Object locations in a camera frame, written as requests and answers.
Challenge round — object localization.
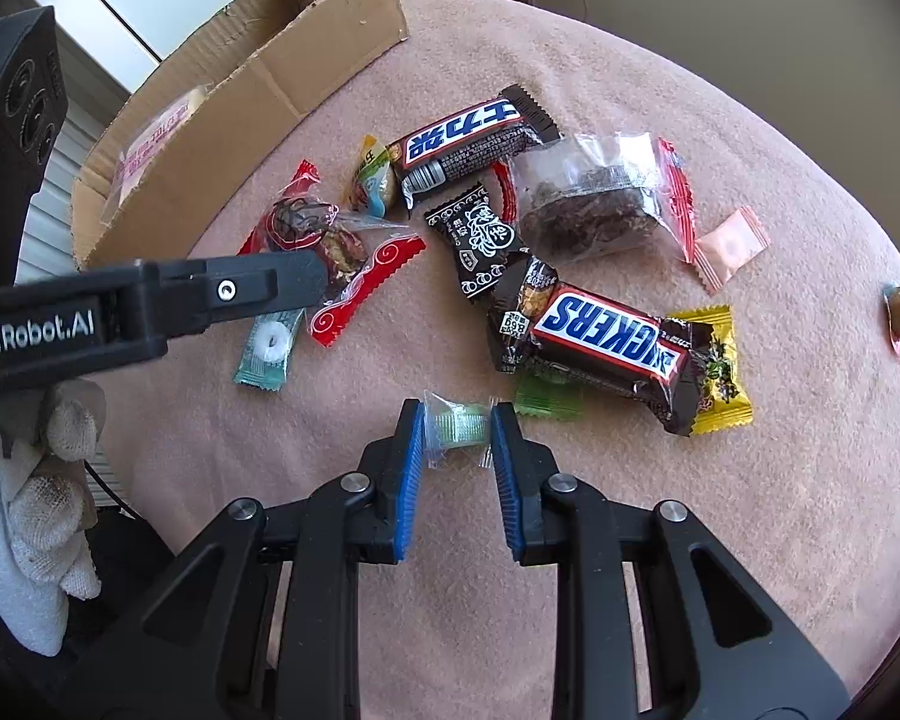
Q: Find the brown peanut snack packet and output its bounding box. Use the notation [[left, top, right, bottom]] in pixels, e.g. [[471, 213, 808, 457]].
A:
[[486, 256, 563, 374]]

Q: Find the green candy packet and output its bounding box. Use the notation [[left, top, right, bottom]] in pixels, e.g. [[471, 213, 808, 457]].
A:
[[514, 371, 587, 421]]

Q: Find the brown chocolate bar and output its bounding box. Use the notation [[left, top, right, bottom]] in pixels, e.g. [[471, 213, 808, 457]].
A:
[[529, 281, 710, 436]]

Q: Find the small pink candy packet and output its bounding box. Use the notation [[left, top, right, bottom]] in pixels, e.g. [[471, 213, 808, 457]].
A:
[[691, 206, 772, 295]]

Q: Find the grey ribbed shutter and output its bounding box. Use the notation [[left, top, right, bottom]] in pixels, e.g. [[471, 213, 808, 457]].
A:
[[15, 22, 132, 286]]

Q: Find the blue label chocolate bar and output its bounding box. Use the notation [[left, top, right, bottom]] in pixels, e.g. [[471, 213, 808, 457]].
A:
[[386, 84, 563, 212]]

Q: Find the black patterned candy packet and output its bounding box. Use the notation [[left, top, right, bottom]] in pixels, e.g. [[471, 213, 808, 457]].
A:
[[424, 180, 530, 302]]

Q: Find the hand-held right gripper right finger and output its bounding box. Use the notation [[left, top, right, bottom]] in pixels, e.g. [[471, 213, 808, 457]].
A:
[[490, 401, 852, 720]]

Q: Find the red clear nut packet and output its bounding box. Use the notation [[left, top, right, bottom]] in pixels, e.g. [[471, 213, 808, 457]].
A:
[[238, 159, 428, 347]]

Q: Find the small yellow blue candy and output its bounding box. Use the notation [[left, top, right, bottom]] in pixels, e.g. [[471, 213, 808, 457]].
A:
[[343, 135, 400, 220]]

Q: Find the clear red-edged cake packet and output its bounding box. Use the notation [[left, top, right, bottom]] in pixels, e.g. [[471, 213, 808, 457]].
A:
[[493, 131, 697, 265]]

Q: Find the person's left hand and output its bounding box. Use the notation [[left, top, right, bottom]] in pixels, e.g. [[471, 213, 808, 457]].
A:
[[0, 379, 106, 653]]

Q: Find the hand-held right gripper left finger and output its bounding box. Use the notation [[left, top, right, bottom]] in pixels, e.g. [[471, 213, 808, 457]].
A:
[[60, 399, 427, 720]]

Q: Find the yellow candy packet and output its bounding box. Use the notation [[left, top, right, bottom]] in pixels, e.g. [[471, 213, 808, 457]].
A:
[[667, 305, 755, 437]]

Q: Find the teal mint candy packet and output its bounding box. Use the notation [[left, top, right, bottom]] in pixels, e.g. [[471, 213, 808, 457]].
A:
[[232, 307, 305, 392]]

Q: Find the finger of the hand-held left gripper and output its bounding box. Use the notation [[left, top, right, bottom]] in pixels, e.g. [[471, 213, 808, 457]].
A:
[[157, 249, 328, 350]]

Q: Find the cardboard box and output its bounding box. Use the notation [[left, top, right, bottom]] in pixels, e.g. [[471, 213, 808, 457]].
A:
[[71, 0, 410, 271]]

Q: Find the clear green candy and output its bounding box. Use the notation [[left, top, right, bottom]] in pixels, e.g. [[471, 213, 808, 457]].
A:
[[424, 390, 496, 470]]

